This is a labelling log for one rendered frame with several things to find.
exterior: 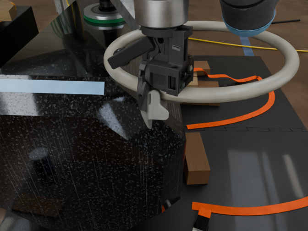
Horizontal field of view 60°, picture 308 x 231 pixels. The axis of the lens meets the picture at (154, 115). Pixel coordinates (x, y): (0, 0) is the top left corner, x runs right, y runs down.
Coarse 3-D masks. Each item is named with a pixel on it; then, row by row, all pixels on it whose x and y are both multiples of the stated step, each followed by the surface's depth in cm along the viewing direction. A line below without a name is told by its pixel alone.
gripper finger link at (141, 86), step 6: (144, 72) 50; (138, 78) 49; (144, 78) 49; (138, 84) 49; (144, 84) 49; (138, 90) 50; (144, 90) 50; (138, 96) 50; (144, 96) 51; (138, 102) 51; (144, 102) 51; (144, 108) 52
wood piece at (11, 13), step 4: (0, 8) 134; (4, 8) 134; (8, 8) 134; (12, 8) 136; (0, 12) 131; (4, 12) 131; (8, 12) 131; (12, 12) 135; (16, 12) 141; (0, 16) 132; (4, 16) 132; (8, 16) 132; (12, 16) 135; (0, 20) 133; (4, 20) 133; (8, 20) 134
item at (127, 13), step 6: (114, 0) 93; (120, 0) 89; (126, 0) 97; (132, 0) 98; (120, 6) 90; (126, 6) 87; (132, 6) 96; (120, 12) 92; (126, 12) 87; (132, 12) 86; (126, 18) 89; (132, 18) 85; (132, 24) 86; (132, 30) 88
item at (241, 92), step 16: (112, 48) 71; (288, 48) 66; (288, 64) 58; (128, 80) 56; (272, 80) 53; (288, 80) 55; (160, 96) 53; (192, 96) 51; (208, 96) 50; (224, 96) 50; (240, 96) 51; (256, 96) 52
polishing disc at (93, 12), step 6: (90, 6) 121; (96, 6) 121; (84, 12) 115; (90, 12) 115; (96, 12) 115; (102, 12) 115; (108, 12) 115; (114, 12) 115; (96, 18) 111; (102, 18) 111; (108, 18) 111; (114, 18) 111
